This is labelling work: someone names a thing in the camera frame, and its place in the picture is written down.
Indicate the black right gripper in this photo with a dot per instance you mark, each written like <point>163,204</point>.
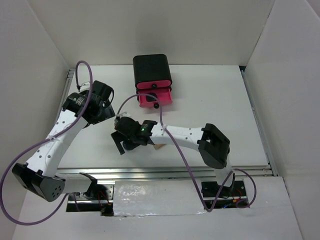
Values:
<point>118,138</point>

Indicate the black lid powder jar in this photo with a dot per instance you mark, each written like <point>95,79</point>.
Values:
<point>151,97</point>

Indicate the black drawer organizer box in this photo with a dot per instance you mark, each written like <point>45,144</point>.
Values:
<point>151,67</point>

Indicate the aluminium right side rail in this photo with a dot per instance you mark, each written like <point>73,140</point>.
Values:
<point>265,145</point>

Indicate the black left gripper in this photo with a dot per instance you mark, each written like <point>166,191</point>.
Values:
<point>108,112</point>

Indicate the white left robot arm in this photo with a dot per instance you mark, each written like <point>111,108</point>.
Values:
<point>39,173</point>

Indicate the aluminium front rail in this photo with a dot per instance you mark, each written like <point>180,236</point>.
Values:
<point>156,173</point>

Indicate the lying beige foundation bottle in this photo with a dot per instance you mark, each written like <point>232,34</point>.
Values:
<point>158,146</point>

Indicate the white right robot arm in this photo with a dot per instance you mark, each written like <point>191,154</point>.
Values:
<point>212,145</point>

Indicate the aluminium rail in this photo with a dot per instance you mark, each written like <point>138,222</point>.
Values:
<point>265,145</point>
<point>68,83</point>
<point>156,173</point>

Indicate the white foil cover sheet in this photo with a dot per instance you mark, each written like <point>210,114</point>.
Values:
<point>156,198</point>

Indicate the aluminium left side rail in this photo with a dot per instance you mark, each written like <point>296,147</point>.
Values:
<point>68,83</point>

